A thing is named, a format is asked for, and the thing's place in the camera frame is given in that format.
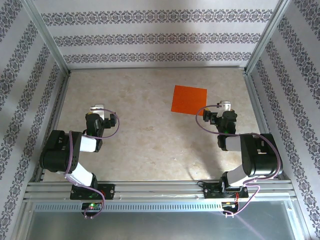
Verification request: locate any aluminium table edge rail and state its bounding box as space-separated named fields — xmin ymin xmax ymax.
xmin=68 ymin=65 xmax=247 ymax=71

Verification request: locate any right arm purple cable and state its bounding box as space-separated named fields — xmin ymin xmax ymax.
xmin=195 ymin=104 xmax=281 ymax=218

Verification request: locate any slotted metal strip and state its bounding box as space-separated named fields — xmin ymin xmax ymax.
xmin=33 ymin=201 xmax=226 ymax=213

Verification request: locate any grey metal sheet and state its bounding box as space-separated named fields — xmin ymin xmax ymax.
xmin=23 ymin=211 xmax=302 ymax=240

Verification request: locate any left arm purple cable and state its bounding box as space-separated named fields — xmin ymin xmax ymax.
xmin=63 ymin=108 xmax=121 ymax=220

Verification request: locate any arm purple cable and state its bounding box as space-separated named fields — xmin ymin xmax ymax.
xmin=195 ymin=104 xmax=281 ymax=218
xmin=63 ymin=108 xmax=121 ymax=220

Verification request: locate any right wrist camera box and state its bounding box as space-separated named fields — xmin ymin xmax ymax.
xmin=216 ymin=100 xmax=233 ymax=118

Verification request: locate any aluminium table side rail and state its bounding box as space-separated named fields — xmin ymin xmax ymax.
xmin=33 ymin=72 xmax=72 ymax=183
xmin=244 ymin=72 xmax=287 ymax=182

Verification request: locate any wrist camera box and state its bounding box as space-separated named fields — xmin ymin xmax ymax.
xmin=216 ymin=100 xmax=233 ymax=118
xmin=89 ymin=104 xmax=105 ymax=118

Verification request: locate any aluminium frame post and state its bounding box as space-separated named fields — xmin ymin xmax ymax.
xmin=21 ymin=0 xmax=71 ymax=76
xmin=244 ymin=0 xmax=293 ymax=75

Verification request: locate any circuit board with green light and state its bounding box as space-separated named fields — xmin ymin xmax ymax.
xmin=81 ymin=201 xmax=103 ymax=210

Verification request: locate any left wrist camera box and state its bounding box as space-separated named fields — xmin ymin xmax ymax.
xmin=89 ymin=104 xmax=105 ymax=118

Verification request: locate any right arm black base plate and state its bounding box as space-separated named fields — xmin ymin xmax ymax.
xmin=203 ymin=183 xmax=249 ymax=200

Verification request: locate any aluminium mounting rail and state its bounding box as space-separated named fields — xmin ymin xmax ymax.
xmin=23 ymin=181 xmax=297 ymax=202

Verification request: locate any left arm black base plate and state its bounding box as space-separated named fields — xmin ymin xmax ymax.
xmin=69 ymin=183 xmax=116 ymax=201

